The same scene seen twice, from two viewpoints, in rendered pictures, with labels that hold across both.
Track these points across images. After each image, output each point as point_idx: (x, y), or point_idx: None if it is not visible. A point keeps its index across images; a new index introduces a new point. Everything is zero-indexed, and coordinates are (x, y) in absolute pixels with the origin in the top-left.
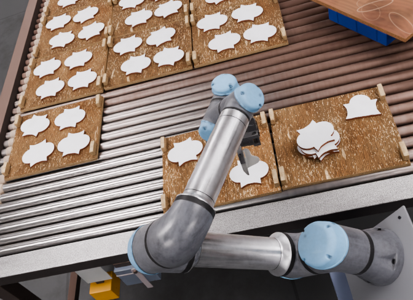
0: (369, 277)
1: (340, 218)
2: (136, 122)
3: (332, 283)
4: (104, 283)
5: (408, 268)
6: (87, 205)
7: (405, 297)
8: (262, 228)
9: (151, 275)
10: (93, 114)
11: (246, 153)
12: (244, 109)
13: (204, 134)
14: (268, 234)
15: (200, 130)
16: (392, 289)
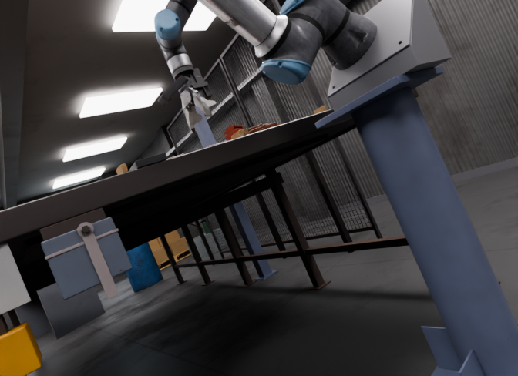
0: (357, 22)
1: (311, 128)
2: None
3: (342, 109)
4: (7, 332)
5: (376, 16)
6: None
7: (393, 11)
8: (247, 138)
9: (115, 253)
10: None
11: (202, 99)
12: None
13: (161, 18)
14: (256, 152)
15: (156, 15)
16: (381, 27)
